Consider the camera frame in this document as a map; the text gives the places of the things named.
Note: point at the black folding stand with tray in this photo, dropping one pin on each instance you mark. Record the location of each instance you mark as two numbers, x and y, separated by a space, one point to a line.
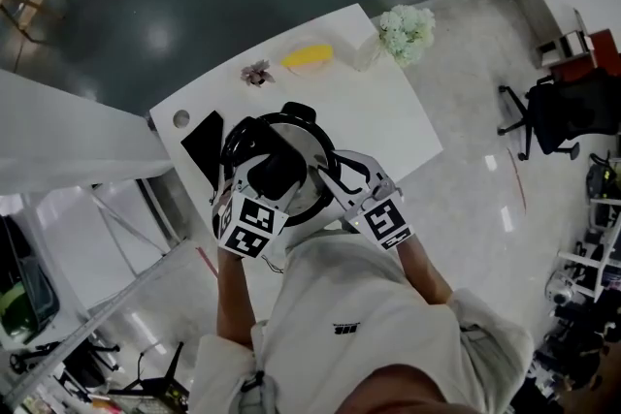
160 388

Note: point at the cooker lid with black handle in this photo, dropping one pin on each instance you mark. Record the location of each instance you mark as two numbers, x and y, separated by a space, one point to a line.
305 145

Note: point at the small pink potted plant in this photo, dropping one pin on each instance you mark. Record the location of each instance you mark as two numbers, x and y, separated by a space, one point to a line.
258 73

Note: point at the grey round camera device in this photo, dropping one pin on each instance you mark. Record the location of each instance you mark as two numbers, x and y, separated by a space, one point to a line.
562 293

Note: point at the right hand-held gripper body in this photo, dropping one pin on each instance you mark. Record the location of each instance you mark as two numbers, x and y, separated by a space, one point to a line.
383 220

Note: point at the person's right forearm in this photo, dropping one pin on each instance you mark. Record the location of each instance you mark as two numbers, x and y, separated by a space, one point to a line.
427 274

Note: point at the person's left forearm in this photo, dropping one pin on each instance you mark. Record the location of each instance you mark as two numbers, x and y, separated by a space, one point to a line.
235 300

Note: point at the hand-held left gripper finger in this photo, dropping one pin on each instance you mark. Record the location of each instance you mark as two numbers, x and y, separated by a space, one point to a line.
296 196
245 167

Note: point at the white square table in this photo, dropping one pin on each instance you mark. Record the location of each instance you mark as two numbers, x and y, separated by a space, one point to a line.
383 116

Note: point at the black appliance with green window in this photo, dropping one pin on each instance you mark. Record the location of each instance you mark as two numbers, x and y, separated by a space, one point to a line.
24 286

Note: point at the yellow corn cob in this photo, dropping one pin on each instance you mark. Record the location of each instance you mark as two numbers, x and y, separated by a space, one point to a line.
308 54

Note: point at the red and white cabinet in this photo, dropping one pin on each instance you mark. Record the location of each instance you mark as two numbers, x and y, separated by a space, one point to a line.
597 48

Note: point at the white metal shelf rack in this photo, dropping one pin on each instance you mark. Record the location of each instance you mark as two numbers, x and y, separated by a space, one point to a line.
97 232

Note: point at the white equipment rack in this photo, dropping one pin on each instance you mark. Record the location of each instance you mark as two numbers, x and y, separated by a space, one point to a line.
597 257

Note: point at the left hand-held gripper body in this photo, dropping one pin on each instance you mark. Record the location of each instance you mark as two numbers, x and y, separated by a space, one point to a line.
252 223

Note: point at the white flower bouquet in vase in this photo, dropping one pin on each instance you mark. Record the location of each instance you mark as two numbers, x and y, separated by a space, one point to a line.
407 31

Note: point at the black mesh office chair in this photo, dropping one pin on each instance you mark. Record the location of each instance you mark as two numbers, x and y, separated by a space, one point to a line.
567 116

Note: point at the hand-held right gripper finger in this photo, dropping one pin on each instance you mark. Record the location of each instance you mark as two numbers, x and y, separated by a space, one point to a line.
339 194
373 167

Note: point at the person's white shirt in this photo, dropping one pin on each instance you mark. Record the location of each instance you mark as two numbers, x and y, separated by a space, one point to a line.
364 320

